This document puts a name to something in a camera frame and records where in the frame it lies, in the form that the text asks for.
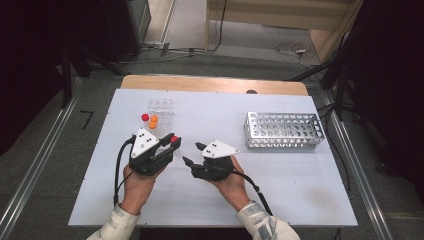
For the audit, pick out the dark round table grommet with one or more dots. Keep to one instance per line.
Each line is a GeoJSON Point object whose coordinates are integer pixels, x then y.
{"type": "Point", "coordinates": [251, 91]}

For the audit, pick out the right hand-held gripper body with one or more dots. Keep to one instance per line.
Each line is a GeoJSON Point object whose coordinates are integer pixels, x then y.
{"type": "Point", "coordinates": [216, 166]}

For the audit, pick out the perforated metal tube rack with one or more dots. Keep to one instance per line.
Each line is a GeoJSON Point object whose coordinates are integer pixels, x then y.
{"type": "Point", "coordinates": [290, 135]}

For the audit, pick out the black metal stand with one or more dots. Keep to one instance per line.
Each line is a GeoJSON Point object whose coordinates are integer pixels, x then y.
{"type": "Point", "coordinates": [340, 83]}
{"type": "Point", "coordinates": [66, 76]}

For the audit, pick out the aluminium floor rail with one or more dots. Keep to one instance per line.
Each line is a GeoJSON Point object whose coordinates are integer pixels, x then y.
{"type": "Point", "coordinates": [43, 156]}
{"type": "Point", "coordinates": [363, 200]}

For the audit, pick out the clear acrylic tube rack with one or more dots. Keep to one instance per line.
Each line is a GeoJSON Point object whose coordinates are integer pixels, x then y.
{"type": "Point", "coordinates": [161, 108]}

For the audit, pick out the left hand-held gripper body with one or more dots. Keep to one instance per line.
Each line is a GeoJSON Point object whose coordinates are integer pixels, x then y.
{"type": "Point", "coordinates": [145, 156]}

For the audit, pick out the light wooden furniture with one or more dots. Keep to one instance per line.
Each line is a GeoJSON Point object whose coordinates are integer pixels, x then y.
{"type": "Point", "coordinates": [283, 15]}

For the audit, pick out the dark cabinet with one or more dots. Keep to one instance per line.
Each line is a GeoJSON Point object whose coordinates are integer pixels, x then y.
{"type": "Point", "coordinates": [128, 26]}

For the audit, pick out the person's left hand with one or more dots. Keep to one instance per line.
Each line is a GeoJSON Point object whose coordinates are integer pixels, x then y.
{"type": "Point", "coordinates": [138, 190]}

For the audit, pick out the person's right hand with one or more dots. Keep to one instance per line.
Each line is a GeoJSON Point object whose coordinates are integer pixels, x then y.
{"type": "Point", "coordinates": [235, 190]}

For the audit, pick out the wooden table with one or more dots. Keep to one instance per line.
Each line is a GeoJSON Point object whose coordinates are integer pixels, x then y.
{"type": "Point", "coordinates": [200, 83]}

